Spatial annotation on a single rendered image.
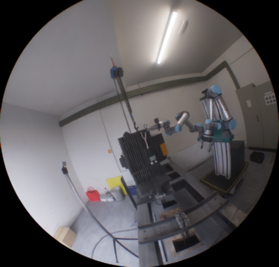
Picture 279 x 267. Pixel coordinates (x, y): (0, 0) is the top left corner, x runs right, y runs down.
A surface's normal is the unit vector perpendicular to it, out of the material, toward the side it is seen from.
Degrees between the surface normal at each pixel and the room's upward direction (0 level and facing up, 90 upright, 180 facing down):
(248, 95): 90
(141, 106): 90
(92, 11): 180
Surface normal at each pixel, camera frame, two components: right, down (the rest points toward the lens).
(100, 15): 0.33, 0.94
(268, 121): -0.94, 0.33
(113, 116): 0.04, -0.05
